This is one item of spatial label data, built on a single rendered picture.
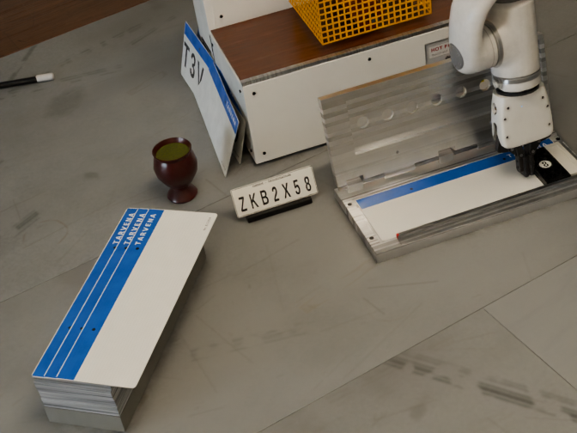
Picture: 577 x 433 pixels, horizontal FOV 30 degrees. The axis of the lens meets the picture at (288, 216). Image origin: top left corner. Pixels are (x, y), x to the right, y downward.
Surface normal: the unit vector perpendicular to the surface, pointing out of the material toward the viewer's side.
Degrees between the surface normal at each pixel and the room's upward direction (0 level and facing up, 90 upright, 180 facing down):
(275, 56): 0
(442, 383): 0
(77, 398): 90
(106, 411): 90
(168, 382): 0
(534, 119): 78
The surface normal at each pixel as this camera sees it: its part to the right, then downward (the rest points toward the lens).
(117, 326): -0.13, -0.76
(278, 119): 0.33, 0.57
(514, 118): 0.21, 0.41
